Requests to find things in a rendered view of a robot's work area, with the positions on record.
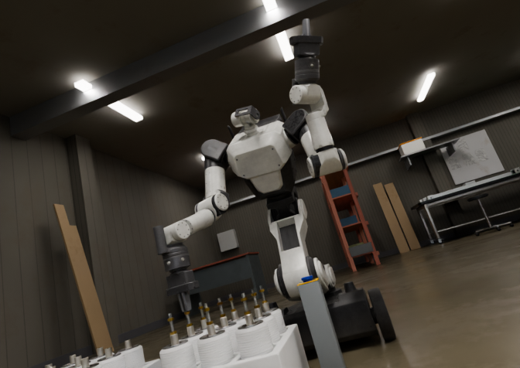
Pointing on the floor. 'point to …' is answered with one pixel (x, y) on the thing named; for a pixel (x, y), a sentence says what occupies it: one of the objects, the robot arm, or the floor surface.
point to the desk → (227, 276)
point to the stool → (486, 215)
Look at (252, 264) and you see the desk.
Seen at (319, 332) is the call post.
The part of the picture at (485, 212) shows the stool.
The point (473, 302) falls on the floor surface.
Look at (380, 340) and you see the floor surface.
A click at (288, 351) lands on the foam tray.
